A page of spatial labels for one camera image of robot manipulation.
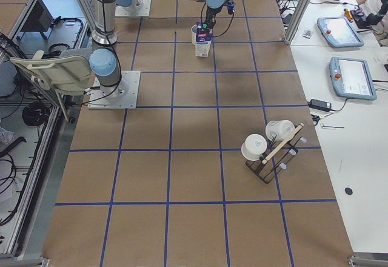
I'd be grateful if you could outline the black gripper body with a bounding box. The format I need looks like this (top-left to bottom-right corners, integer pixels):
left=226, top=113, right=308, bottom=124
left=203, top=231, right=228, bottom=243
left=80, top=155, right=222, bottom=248
left=204, top=6, right=219, bottom=28

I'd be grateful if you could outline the blue white milk carton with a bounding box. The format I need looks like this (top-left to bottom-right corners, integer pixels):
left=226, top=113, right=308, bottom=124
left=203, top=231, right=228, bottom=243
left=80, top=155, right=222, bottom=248
left=194, top=22, right=213, bottom=57

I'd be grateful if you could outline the white ceramic mug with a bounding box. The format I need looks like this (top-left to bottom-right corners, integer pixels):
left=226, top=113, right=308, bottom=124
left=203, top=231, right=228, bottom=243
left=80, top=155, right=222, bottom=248
left=191, top=25, right=198, bottom=46

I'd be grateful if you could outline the small remote control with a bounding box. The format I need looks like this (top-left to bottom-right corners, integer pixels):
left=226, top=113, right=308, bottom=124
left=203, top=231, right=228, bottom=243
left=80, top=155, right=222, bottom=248
left=303, top=29, right=312, bottom=39

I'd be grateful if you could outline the teach pendant far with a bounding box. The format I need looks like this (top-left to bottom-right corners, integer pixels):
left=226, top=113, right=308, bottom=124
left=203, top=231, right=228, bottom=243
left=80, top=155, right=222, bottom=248
left=317, top=16, right=364, bottom=48

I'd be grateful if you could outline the teach pendant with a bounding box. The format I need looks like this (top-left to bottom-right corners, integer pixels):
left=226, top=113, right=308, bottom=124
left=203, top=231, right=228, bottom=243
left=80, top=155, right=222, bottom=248
left=317, top=16, right=364, bottom=48
left=329, top=57, right=377, bottom=101

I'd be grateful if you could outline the white mug on rack rear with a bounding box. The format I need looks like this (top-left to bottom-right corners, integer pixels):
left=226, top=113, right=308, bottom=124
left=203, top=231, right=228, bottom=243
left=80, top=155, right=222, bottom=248
left=266, top=120, right=295, bottom=141

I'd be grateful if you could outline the white mug on rack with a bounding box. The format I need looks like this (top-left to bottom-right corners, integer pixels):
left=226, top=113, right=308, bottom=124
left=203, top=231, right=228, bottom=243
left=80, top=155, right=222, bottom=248
left=266, top=120, right=295, bottom=141
left=241, top=133, right=267, bottom=161

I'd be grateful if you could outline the white mug on rack front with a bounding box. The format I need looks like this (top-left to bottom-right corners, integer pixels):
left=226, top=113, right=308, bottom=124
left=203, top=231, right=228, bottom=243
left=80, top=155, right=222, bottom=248
left=241, top=133, right=267, bottom=161

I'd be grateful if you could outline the black power adapter right table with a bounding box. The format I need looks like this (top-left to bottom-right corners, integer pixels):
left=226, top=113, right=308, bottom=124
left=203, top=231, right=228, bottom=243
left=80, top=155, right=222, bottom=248
left=308, top=99, right=332, bottom=112

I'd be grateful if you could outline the beige office chair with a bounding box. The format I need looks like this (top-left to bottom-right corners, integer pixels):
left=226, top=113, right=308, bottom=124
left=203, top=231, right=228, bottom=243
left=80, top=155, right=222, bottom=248
left=10, top=47, right=92, bottom=96

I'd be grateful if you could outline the teach pendant near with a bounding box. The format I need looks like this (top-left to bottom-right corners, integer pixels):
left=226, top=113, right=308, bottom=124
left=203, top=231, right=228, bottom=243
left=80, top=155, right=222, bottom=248
left=329, top=57, right=377, bottom=101

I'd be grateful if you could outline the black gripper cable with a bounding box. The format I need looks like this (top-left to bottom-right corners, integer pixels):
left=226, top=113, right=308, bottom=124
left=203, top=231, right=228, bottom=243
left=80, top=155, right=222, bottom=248
left=199, top=0, right=237, bottom=39

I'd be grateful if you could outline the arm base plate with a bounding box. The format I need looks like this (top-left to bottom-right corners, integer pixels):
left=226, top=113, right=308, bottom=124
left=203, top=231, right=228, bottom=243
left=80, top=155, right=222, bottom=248
left=115, top=0, right=152, bottom=18
left=87, top=70, right=141, bottom=110

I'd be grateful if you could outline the aluminium frame post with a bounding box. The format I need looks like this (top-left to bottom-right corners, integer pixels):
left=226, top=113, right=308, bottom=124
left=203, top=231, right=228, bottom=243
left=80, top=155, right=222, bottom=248
left=284, top=0, right=310, bottom=45

